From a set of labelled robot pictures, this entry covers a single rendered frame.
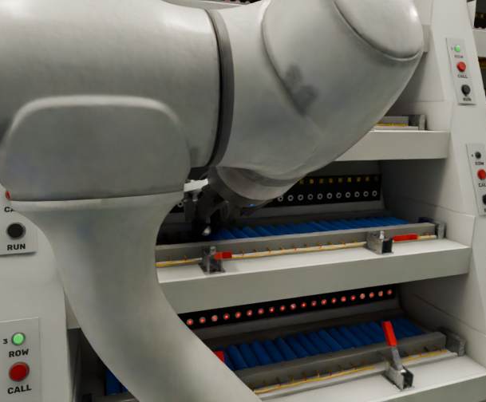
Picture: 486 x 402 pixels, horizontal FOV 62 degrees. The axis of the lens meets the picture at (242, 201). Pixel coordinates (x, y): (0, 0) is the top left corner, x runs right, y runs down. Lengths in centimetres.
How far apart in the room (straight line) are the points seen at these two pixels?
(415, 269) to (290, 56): 51
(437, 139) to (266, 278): 38
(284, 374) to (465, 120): 52
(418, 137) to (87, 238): 59
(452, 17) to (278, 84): 67
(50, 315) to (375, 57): 43
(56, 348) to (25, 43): 37
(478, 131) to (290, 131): 60
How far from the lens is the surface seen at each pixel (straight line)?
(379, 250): 65
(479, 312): 77
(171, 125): 23
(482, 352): 79
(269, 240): 60
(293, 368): 65
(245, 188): 37
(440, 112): 79
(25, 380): 53
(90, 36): 23
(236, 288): 55
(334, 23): 23
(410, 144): 73
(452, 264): 74
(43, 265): 52
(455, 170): 77
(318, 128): 26
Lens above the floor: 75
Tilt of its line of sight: 8 degrees up
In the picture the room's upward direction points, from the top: 6 degrees counter-clockwise
